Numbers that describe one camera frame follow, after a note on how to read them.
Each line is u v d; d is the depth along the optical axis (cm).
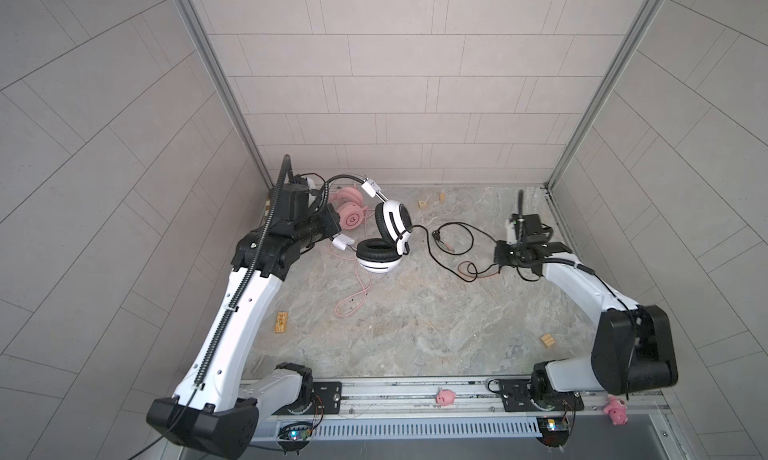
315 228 57
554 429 68
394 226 58
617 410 68
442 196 113
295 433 65
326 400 71
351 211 96
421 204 111
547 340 79
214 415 35
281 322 82
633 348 42
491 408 70
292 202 49
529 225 68
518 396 71
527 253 64
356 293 89
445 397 70
